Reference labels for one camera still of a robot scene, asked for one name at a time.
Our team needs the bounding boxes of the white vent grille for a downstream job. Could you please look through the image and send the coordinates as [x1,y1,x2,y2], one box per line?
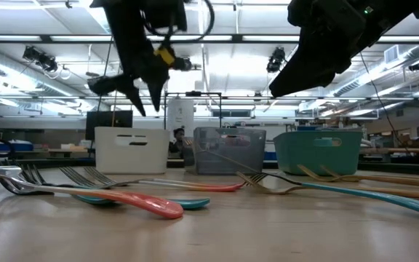
[383,44,400,66]

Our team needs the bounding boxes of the black stand frame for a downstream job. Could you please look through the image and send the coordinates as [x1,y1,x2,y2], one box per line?
[163,91,223,128]

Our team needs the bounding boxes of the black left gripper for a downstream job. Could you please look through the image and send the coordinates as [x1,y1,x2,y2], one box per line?
[87,0,177,117]

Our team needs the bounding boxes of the black aluminium table frame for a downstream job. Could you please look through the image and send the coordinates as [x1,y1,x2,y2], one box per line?
[0,156,419,178]

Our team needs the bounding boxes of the teal plastic bin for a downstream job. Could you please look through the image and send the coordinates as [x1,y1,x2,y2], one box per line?
[273,130,364,176]

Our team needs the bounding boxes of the silver spoon orange handle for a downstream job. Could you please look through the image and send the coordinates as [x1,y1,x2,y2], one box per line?
[0,165,185,220]

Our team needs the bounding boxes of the yellow cable tag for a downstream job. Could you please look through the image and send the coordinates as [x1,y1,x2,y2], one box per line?
[153,46,177,67]

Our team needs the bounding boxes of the wooden beam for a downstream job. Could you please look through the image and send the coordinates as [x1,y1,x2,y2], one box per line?
[362,146,419,154]

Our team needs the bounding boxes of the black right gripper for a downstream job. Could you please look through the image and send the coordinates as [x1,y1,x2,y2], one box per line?
[269,0,418,98]

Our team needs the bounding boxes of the black overhead light bar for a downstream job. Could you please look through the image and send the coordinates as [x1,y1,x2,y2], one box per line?
[0,33,419,45]

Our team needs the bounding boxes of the hanging black cable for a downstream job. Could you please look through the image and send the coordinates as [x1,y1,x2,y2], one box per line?
[97,36,114,110]

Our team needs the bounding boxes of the black hanging camera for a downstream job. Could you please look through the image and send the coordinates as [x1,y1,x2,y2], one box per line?
[266,46,287,74]

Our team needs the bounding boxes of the black fork teal handle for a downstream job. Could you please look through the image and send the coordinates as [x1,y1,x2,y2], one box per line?
[23,162,211,211]
[249,172,419,222]
[12,162,87,190]

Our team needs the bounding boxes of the gold fork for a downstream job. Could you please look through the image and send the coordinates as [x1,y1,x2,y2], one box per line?
[320,165,419,183]
[236,171,419,200]
[296,164,419,189]

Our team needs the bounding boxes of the blue crate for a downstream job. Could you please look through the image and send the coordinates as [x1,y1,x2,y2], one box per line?
[0,140,35,152]

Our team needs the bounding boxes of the person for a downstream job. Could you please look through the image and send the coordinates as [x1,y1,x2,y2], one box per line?
[168,127,195,159]

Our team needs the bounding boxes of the white cylinder tank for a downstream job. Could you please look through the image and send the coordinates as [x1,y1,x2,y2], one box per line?
[166,98,195,129]

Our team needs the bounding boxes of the black left camera cable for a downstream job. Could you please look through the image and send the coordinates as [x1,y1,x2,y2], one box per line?
[140,0,216,43]

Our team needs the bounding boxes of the black ceiling camera cluster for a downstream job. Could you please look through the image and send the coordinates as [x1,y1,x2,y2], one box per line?
[22,45,60,73]

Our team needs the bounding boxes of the grey translucent plastic bin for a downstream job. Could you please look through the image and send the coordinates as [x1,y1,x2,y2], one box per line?
[193,126,268,175]

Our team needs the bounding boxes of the white plastic bin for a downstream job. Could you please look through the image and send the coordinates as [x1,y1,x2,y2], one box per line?
[94,126,171,175]

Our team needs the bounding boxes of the round black ceiling camera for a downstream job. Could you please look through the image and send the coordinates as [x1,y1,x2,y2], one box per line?
[175,56,195,72]

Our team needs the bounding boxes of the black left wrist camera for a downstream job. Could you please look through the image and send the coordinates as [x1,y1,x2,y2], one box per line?
[142,0,188,33]

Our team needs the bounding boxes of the black monitor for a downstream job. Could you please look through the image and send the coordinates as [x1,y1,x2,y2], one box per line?
[85,110,134,141]

